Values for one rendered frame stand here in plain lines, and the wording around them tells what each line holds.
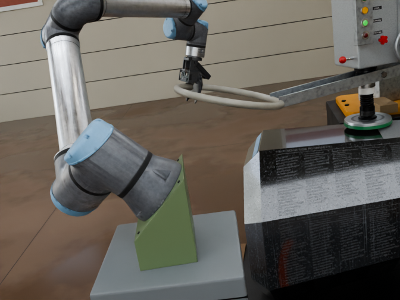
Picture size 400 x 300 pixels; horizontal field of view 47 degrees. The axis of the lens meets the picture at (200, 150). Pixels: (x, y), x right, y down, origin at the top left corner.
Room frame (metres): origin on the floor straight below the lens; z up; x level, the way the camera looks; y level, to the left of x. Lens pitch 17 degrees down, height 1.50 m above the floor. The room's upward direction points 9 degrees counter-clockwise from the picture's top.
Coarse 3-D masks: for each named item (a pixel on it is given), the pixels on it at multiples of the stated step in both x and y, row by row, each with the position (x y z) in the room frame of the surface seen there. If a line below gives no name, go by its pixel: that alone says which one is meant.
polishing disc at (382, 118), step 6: (354, 114) 2.23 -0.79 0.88; (378, 114) 2.16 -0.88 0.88; (384, 114) 2.15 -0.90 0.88; (348, 120) 2.14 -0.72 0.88; (354, 120) 2.12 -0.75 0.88; (360, 120) 2.11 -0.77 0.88; (366, 120) 2.09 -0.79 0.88; (372, 120) 2.08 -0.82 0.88; (378, 120) 2.06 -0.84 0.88; (384, 120) 2.05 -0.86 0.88; (390, 120) 2.07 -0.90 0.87; (360, 126) 2.05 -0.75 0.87; (366, 126) 2.04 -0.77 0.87
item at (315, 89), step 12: (348, 72) 2.18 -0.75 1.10; (372, 72) 2.07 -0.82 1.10; (384, 72) 2.07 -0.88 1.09; (396, 72) 2.10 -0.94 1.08; (312, 84) 2.14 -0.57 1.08; (324, 84) 2.15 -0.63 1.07; (336, 84) 2.04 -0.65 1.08; (348, 84) 2.05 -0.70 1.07; (360, 84) 2.06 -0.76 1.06; (276, 96) 2.11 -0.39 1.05; (288, 96) 2.01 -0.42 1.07; (300, 96) 2.01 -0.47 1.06; (312, 96) 2.02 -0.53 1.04
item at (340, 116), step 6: (330, 102) 3.10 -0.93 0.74; (330, 108) 2.95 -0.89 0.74; (336, 108) 2.92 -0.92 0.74; (330, 114) 2.95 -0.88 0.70; (336, 114) 2.77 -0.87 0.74; (342, 114) 2.75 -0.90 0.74; (396, 114) 2.58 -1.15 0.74; (330, 120) 2.97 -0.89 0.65; (336, 120) 2.69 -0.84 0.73; (342, 120) 2.62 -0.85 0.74
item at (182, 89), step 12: (180, 84) 2.09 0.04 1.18; (192, 84) 2.18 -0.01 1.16; (192, 96) 1.84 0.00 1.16; (204, 96) 1.81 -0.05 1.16; (216, 96) 1.80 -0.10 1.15; (252, 96) 2.19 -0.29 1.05; (264, 96) 2.14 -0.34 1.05; (252, 108) 1.79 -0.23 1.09; (264, 108) 1.81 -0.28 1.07; (276, 108) 1.86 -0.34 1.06
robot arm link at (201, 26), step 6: (198, 24) 2.15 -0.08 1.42; (204, 24) 2.16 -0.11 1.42; (198, 30) 2.14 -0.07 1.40; (204, 30) 2.16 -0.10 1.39; (198, 36) 2.15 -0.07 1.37; (204, 36) 2.16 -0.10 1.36; (186, 42) 2.20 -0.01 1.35; (192, 42) 2.15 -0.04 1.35; (198, 42) 2.15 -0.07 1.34; (204, 42) 2.17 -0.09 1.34
